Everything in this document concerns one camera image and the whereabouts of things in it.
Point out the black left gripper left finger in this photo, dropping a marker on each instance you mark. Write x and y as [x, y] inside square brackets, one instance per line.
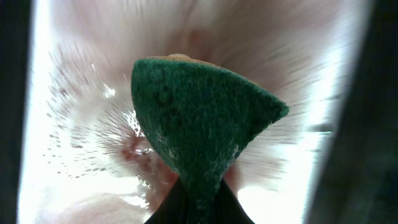
[173, 209]

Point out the green scrubbing sponge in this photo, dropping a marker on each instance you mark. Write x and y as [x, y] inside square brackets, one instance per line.
[199, 117]

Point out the black rectangular soapy water tray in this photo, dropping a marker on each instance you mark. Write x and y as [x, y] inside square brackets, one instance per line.
[72, 148]

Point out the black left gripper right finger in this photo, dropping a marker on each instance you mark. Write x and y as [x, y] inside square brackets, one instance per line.
[228, 210]

